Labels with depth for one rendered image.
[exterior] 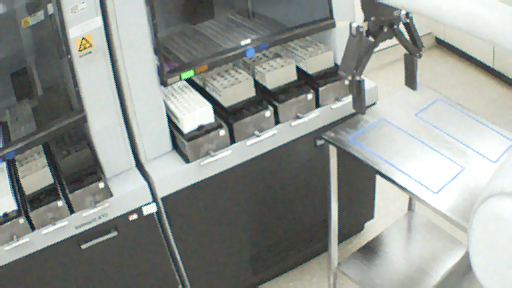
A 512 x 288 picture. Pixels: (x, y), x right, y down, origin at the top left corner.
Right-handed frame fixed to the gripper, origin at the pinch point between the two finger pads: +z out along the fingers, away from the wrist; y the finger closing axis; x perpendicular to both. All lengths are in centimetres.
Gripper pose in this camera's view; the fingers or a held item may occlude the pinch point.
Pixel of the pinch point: (386, 93)
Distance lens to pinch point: 100.3
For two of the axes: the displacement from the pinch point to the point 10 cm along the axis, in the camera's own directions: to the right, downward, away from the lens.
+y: 8.6, -3.7, 3.6
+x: -5.0, -4.5, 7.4
